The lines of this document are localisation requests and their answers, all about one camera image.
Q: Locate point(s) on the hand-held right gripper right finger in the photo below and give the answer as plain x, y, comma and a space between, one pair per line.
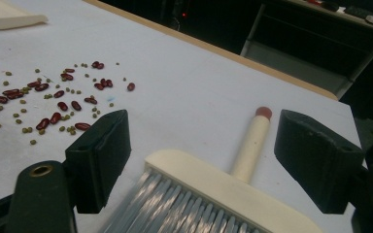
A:
317, 161

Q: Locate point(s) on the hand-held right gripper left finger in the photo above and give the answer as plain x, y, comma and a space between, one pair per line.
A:
98, 161

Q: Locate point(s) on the cream hand brush grey bristles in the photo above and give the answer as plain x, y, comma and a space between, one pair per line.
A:
207, 183

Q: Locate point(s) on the scattered red kidney beans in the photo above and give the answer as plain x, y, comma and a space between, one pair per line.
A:
62, 106

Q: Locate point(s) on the scattered green mung beans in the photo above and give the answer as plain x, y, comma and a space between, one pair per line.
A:
23, 130

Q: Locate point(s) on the dark keyboard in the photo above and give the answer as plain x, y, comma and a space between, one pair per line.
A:
359, 12

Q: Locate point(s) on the cream plastic dustpan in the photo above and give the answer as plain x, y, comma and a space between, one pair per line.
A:
3, 17

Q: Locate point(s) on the grey metal desk frame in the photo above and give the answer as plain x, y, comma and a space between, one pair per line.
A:
291, 63

